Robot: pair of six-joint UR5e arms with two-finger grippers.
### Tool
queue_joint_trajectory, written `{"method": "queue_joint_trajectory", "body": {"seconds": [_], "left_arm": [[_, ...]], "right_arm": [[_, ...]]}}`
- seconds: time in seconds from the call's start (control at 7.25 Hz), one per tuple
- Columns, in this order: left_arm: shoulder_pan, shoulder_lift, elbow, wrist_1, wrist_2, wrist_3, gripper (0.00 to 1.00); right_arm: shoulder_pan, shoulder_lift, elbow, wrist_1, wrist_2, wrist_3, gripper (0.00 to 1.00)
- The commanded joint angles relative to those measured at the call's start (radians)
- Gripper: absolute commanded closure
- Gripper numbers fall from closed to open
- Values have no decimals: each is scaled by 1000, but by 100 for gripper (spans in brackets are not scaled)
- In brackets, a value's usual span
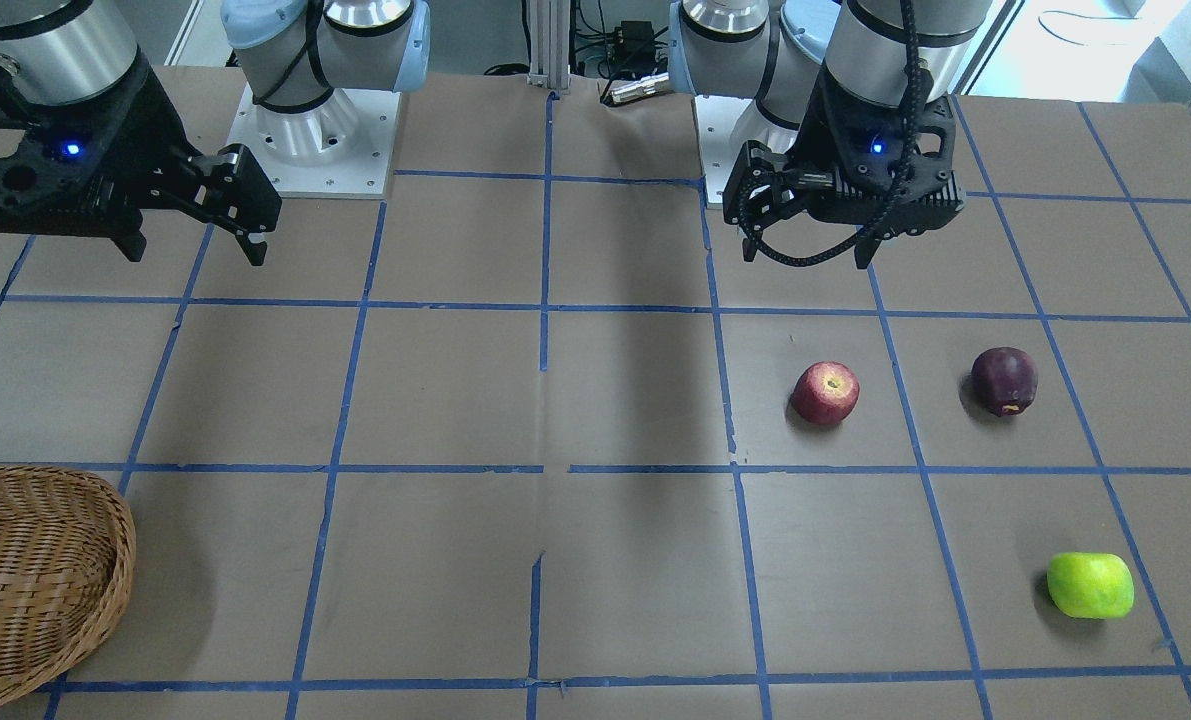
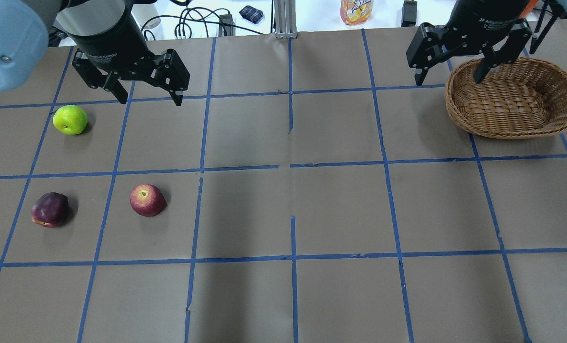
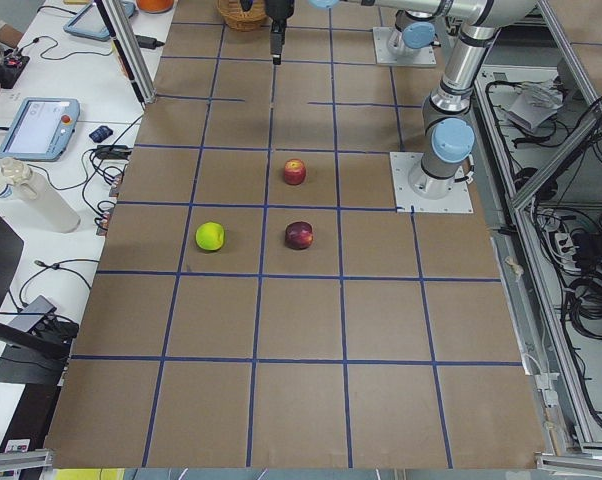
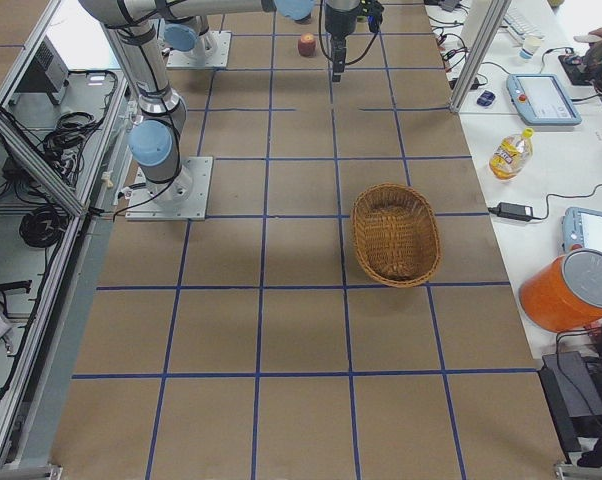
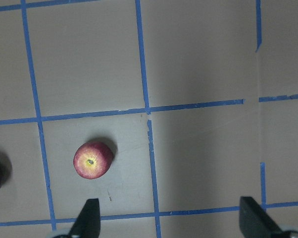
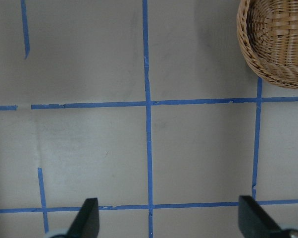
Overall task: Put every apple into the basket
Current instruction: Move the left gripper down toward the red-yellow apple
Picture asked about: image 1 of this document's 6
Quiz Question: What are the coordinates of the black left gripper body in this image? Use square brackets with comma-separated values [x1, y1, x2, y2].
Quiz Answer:
[790, 70, 964, 227]

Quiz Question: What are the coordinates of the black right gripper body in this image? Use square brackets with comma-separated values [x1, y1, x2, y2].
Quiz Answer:
[0, 55, 201, 242]

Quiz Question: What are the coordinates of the red apple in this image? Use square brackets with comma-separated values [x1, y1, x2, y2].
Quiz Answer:
[790, 361, 861, 427]

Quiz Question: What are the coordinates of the dark purple apple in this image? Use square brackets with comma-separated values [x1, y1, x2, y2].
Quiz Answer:
[969, 346, 1039, 417]

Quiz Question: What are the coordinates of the green apple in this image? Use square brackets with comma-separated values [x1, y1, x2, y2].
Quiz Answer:
[1046, 552, 1136, 620]

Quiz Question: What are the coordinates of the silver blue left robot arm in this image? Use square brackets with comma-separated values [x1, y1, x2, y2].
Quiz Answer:
[667, 1, 991, 270]

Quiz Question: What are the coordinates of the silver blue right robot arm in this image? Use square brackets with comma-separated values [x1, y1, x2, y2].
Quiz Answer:
[0, 1, 431, 267]

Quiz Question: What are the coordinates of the woven wicker basket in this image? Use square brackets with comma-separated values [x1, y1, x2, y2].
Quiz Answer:
[0, 464, 137, 707]

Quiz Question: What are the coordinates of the silver metal cylinder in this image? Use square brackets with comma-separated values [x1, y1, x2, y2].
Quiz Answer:
[600, 71, 674, 108]

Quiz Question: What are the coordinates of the black power adapter box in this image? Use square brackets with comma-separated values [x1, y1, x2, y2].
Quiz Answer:
[609, 20, 656, 65]

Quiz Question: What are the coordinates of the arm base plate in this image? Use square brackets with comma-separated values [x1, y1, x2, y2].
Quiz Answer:
[227, 87, 406, 200]
[694, 95, 799, 209]

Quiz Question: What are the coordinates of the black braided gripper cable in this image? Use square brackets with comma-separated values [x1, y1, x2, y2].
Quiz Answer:
[737, 0, 928, 268]

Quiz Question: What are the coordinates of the aluminium frame post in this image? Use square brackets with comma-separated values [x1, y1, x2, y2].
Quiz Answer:
[525, 1, 573, 96]

